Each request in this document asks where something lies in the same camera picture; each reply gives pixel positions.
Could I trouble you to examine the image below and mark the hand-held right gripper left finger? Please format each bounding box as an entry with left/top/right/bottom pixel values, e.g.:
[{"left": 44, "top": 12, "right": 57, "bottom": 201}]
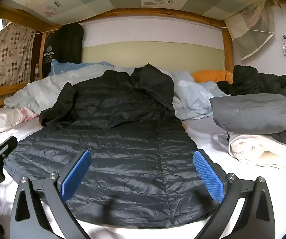
[{"left": 10, "top": 149, "right": 92, "bottom": 239}]

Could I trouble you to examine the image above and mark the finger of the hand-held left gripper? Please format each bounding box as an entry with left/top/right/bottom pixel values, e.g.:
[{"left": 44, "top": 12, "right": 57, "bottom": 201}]
[{"left": 0, "top": 136, "right": 18, "bottom": 165}]

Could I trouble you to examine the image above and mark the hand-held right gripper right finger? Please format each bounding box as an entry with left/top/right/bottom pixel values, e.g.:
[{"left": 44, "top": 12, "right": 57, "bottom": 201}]
[{"left": 193, "top": 149, "right": 276, "bottom": 239}]

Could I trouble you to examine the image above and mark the black down jacket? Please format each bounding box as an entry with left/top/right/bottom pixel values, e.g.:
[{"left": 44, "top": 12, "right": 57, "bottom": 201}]
[{"left": 4, "top": 63, "right": 229, "bottom": 229}]

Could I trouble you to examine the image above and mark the black clothes pile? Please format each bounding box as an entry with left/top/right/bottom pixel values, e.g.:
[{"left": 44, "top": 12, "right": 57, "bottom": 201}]
[{"left": 216, "top": 65, "right": 286, "bottom": 100}]

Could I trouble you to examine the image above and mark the white printed bed sheet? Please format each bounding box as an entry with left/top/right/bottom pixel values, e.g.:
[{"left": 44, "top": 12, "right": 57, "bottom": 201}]
[{"left": 0, "top": 115, "right": 286, "bottom": 239}]

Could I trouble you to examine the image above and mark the white folded cloth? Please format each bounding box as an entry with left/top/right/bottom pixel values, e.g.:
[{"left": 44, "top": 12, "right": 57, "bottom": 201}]
[{"left": 214, "top": 131, "right": 286, "bottom": 172}]

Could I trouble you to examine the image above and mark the light blue duvet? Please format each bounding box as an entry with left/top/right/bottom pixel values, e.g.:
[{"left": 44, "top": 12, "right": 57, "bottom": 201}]
[{"left": 4, "top": 60, "right": 231, "bottom": 120}]

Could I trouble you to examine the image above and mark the grey pillow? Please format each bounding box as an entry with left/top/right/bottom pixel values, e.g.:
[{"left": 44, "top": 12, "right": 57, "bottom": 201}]
[{"left": 209, "top": 93, "right": 286, "bottom": 134}]

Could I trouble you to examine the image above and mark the brown patterned curtain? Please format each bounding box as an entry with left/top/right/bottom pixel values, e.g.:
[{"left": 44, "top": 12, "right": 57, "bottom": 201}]
[{"left": 0, "top": 21, "right": 37, "bottom": 86}]

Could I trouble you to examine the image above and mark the blue pillow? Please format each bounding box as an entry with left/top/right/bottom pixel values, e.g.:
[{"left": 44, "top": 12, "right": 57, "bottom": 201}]
[{"left": 48, "top": 59, "right": 114, "bottom": 77}]

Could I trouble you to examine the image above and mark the orange pillow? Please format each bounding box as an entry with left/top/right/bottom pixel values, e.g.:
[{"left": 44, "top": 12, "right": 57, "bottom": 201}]
[{"left": 191, "top": 70, "right": 233, "bottom": 84}]

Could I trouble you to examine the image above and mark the black hanging bag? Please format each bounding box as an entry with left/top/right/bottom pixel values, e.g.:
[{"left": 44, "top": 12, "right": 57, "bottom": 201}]
[{"left": 42, "top": 24, "right": 84, "bottom": 77}]

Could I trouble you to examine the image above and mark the checked tied curtain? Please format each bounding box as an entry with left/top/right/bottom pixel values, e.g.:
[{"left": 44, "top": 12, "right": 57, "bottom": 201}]
[{"left": 224, "top": 0, "right": 276, "bottom": 61}]

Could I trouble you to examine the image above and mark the wooden bed frame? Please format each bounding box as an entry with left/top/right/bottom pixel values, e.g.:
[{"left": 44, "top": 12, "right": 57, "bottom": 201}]
[{"left": 0, "top": 4, "right": 234, "bottom": 114}]

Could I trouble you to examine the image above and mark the white string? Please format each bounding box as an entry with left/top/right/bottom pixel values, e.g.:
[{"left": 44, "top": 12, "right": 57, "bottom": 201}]
[{"left": 216, "top": 25, "right": 276, "bottom": 34}]

